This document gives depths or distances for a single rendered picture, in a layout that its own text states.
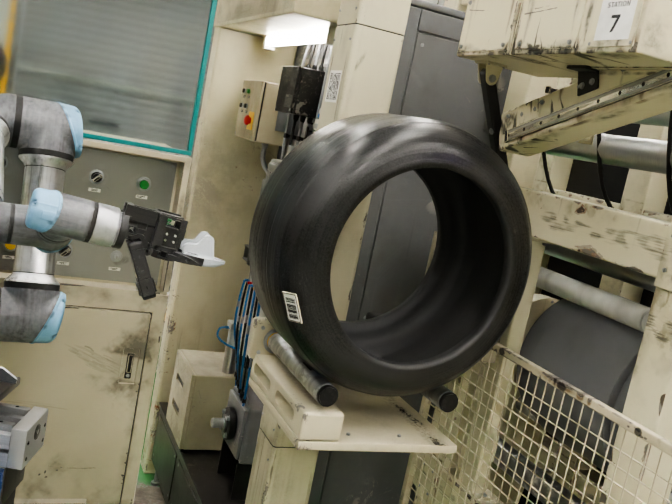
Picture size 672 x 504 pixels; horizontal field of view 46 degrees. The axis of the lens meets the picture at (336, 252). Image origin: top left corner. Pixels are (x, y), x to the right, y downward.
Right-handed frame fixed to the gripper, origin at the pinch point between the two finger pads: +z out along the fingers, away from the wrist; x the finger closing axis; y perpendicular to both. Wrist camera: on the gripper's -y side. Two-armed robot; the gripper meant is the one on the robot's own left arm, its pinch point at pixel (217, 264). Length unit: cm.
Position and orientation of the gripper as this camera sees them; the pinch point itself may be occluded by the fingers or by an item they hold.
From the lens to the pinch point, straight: 153.6
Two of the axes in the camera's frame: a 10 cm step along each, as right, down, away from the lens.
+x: -3.7, -2.1, 9.1
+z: 8.8, 2.4, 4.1
